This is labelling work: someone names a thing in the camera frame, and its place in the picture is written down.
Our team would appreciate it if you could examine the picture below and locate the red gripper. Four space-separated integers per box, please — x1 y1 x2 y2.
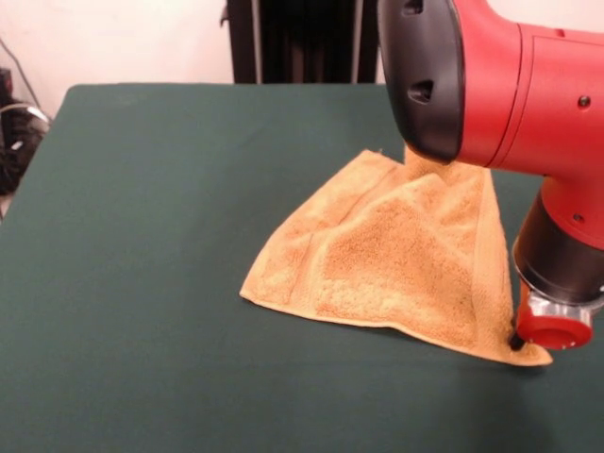
508 309 595 351

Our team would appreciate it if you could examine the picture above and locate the tan terry towel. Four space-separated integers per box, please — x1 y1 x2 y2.
239 143 554 368

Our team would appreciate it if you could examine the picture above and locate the dark green table cloth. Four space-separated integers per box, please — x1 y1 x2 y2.
0 82 604 453

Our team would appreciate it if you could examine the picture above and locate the black equipment pile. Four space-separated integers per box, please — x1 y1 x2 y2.
0 68 51 194

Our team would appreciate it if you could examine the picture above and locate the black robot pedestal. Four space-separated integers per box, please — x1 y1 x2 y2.
220 0 386 85

